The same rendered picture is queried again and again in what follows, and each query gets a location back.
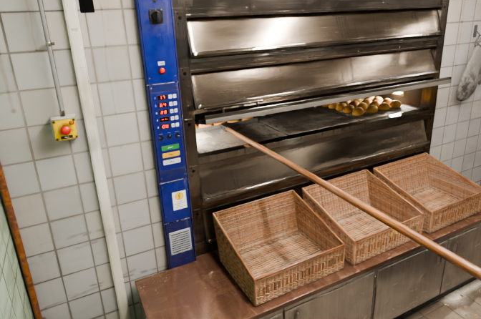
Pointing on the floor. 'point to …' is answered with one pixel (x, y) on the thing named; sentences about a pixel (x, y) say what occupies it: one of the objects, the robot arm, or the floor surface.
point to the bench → (217, 292)
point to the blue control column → (163, 32)
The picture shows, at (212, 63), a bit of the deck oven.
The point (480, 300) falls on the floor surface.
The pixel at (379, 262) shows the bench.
